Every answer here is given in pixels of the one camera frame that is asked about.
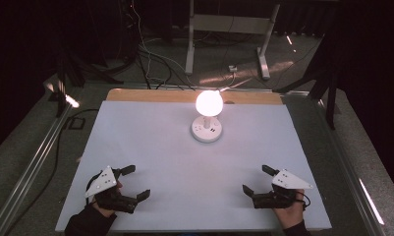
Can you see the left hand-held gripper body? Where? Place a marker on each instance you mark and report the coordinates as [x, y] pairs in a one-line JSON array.
[[101, 183]]

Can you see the person's left hand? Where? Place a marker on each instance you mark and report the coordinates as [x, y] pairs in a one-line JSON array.
[[103, 212]]

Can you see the white metal stand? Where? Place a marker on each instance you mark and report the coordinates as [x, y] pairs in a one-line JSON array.
[[229, 23]]

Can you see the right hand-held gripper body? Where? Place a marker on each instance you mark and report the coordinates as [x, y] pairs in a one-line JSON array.
[[283, 193]]

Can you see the black tripod stand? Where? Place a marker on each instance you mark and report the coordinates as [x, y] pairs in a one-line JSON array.
[[325, 82], [74, 73]]

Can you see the pale blue table mat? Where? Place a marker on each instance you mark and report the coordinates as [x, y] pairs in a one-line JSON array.
[[152, 147]]

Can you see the lit round light bulb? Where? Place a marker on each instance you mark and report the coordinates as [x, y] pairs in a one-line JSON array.
[[209, 103]]

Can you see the wooden table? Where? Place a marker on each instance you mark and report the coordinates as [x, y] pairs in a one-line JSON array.
[[152, 95]]

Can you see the aluminium rail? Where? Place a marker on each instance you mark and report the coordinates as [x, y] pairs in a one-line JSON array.
[[345, 164], [30, 170]]

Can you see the white round socket base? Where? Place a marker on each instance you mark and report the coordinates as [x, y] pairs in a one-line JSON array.
[[206, 132]]

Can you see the black square floor frame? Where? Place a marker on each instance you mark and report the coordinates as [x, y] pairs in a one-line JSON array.
[[76, 123]]

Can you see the white power adapter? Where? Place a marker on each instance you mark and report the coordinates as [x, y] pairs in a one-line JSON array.
[[232, 68]]

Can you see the person's right hand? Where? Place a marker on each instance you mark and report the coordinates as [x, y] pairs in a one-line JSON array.
[[291, 216]]

